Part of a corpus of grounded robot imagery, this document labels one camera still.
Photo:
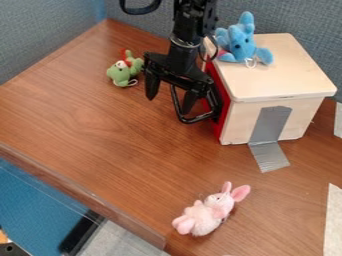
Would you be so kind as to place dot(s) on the blue plush animal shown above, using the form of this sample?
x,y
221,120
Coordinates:
x,y
240,41

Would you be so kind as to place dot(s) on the grey tape strip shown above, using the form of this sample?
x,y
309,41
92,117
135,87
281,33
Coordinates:
x,y
268,133

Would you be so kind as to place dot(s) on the cabinet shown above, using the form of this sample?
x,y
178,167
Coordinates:
x,y
276,80

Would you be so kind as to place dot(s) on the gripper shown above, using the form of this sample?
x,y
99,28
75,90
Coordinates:
x,y
182,66

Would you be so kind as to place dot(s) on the pink plush bunny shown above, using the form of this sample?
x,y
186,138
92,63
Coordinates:
x,y
205,213

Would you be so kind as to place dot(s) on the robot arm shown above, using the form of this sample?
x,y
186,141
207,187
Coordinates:
x,y
191,20

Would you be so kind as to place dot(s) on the green plush frog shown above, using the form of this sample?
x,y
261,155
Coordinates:
x,y
121,71

